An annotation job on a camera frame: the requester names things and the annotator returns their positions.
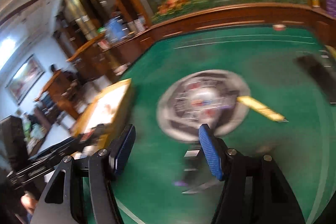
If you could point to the blue kettle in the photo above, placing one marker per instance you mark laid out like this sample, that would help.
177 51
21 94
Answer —
114 31

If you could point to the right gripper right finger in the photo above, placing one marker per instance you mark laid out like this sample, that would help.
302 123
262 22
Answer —
255 189

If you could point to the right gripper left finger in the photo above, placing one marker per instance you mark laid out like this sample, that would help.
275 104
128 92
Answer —
62 200

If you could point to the black smartphone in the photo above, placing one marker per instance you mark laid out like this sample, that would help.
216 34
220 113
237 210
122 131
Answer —
321 75

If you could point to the black marker purple cap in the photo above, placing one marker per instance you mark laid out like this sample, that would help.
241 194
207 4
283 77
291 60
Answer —
192 160

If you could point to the round grey black coaster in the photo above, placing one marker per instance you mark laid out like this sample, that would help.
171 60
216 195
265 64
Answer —
206 97

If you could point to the framed wall picture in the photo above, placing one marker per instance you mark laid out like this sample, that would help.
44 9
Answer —
24 79

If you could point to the purple bottles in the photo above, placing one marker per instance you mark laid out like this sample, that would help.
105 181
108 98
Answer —
331 7

